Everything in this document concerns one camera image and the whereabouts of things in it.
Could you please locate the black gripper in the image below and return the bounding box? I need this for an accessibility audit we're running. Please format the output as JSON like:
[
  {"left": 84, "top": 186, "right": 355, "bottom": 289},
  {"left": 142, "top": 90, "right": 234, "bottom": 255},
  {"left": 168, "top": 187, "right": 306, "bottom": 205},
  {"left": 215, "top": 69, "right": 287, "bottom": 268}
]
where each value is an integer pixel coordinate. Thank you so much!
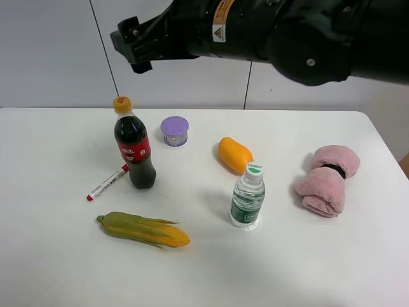
[{"left": 110, "top": 1, "right": 217, "bottom": 74}]

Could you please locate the cola bottle yellow cap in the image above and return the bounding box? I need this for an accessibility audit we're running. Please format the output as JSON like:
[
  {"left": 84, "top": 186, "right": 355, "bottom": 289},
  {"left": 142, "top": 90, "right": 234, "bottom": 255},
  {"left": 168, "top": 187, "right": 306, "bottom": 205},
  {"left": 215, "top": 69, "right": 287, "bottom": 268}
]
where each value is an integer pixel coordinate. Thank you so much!
[{"left": 112, "top": 95, "right": 157, "bottom": 190}]

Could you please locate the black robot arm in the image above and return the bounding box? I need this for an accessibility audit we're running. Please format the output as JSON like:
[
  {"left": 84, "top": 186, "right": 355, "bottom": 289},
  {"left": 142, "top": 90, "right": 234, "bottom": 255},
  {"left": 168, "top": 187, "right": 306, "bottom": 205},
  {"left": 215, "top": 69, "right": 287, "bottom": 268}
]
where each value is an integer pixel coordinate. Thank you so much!
[{"left": 111, "top": 0, "right": 408, "bottom": 86}]

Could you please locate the purple lidded round jar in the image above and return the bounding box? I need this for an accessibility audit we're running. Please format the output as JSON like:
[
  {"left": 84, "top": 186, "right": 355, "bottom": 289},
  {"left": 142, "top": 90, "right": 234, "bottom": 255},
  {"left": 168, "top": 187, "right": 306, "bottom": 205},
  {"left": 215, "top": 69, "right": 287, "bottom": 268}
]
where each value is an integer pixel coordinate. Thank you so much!
[{"left": 160, "top": 116, "right": 189, "bottom": 147}]

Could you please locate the red white marker pen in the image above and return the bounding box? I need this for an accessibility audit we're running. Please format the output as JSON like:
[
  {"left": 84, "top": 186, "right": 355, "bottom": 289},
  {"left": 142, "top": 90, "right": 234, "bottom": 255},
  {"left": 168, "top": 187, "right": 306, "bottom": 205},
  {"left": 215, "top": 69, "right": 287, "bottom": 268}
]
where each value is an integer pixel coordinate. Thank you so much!
[{"left": 86, "top": 164, "right": 128, "bottom": 202}]

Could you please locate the orange toy mango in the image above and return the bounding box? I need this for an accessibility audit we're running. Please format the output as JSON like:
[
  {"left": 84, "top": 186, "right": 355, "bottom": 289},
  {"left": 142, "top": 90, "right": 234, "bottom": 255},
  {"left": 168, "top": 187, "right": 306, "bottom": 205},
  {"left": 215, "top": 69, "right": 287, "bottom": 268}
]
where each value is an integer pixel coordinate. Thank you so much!
[{"left": 217, "top": 137, "right": 254, "bottom": 175}]

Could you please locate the toy corn cob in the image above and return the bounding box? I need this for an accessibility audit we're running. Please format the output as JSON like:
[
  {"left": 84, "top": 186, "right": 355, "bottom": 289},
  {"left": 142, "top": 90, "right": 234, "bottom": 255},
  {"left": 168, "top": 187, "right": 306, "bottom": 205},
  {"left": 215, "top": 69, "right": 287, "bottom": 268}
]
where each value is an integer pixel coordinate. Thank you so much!
[{"left": 96, "top": 212, "right": 190, "bottom": 249}]

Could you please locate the clear water bottle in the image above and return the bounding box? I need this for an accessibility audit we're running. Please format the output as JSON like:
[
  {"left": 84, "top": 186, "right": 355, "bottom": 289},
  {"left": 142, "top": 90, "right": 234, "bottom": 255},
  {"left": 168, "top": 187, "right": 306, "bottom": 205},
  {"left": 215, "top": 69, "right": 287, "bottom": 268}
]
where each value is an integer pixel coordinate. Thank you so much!
[{"left": 229, "top": 162, "right": 265, "bottom": 231}]

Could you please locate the pink rolled towel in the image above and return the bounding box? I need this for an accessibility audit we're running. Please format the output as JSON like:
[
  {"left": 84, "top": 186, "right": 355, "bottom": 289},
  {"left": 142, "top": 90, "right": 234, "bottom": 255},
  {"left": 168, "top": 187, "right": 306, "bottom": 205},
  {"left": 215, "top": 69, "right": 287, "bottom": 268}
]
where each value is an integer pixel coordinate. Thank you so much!
[{"left": 294, "top": 145, "right": 360, "bottom": 218}]

